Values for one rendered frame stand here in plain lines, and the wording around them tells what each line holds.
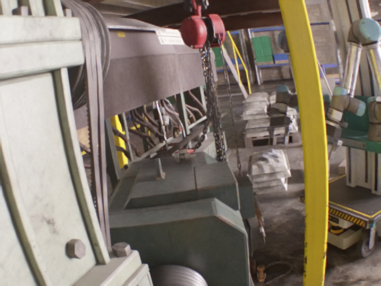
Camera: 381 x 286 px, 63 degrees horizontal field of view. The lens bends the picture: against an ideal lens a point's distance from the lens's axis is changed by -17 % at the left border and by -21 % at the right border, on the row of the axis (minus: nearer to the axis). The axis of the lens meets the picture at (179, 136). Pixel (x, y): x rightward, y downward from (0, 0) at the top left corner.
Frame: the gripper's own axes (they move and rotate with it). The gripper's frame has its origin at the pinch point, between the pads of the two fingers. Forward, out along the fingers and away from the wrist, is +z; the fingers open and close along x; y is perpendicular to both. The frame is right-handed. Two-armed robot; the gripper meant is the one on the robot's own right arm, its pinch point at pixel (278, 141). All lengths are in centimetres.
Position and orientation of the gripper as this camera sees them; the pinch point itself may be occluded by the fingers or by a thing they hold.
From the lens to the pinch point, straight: 202.1
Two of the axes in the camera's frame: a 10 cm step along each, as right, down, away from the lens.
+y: 8.9, 1.8, 4.2
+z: -1.5, 9.8, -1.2
